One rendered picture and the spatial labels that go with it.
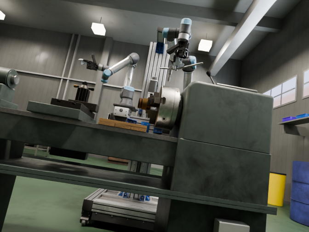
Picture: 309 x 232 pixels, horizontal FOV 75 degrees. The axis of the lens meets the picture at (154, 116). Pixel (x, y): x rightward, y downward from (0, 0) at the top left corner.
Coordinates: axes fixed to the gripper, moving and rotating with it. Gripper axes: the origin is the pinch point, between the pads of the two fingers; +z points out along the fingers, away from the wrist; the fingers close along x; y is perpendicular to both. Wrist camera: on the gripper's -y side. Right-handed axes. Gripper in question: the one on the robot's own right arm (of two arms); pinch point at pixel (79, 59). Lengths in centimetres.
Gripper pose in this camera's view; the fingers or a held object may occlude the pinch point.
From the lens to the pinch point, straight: 238.7
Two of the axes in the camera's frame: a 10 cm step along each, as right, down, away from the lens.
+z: -9.2, -2.1, -3.3
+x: -3.3, -0.4, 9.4
